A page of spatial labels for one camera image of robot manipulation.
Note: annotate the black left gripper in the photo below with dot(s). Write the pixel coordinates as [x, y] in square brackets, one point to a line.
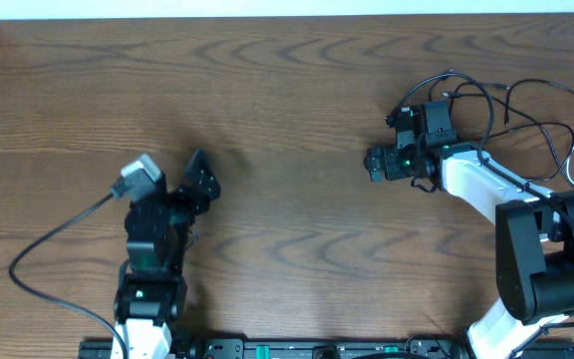
[210, 189]

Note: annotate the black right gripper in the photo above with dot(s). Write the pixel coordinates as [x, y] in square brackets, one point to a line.
[392, 171]

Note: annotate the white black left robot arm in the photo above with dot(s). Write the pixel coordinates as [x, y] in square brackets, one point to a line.
[151, 289]

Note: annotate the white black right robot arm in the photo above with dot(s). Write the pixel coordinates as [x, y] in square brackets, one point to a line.
[534, 240]

